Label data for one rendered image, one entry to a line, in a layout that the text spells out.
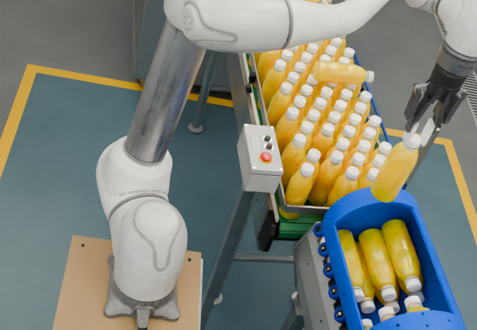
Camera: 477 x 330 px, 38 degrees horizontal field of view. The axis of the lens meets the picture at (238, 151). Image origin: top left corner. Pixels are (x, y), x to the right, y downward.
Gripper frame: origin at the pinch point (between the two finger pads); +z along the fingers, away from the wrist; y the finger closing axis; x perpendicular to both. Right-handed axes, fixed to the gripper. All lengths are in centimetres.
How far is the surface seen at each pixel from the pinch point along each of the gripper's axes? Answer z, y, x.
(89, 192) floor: 147, -73, 109
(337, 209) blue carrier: 34.6, -8.6, 4.7
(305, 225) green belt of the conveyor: 60, -8, 20
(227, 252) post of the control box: 90, -26, 32
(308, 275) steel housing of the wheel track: 63, -9, 2
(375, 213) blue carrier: 37.8, 4.8, 6.7
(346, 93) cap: 38, 10, 62
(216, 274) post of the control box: 104, -27, 32
